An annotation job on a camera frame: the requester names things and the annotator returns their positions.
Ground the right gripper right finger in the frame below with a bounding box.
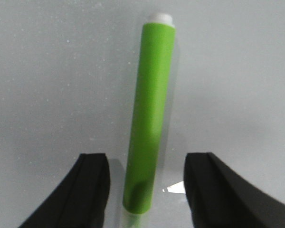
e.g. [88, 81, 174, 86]
[183, 152, 285, 228]

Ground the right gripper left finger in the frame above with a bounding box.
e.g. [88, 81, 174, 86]
[20, 153, 110, 228]

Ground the green marker pen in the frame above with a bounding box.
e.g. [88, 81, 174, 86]
[120, 12, 176, 228]

